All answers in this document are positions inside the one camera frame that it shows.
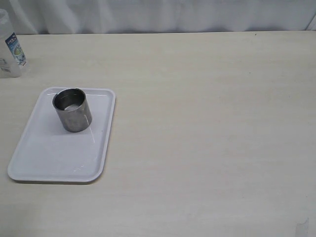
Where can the stainless steel cup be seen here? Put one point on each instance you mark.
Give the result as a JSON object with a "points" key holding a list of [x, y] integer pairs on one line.
{"points": [[72, 109]]}

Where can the clear plastic container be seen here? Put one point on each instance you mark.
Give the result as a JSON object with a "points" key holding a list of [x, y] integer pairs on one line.
{"points": [[13, 60]]}

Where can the white plastic tray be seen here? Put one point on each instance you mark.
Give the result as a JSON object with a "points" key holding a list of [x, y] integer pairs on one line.
{"points": [[48, 153]]}

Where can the white curtain backdrop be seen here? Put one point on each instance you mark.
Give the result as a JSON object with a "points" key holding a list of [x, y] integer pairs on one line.
{"points": [[158, 16]]}

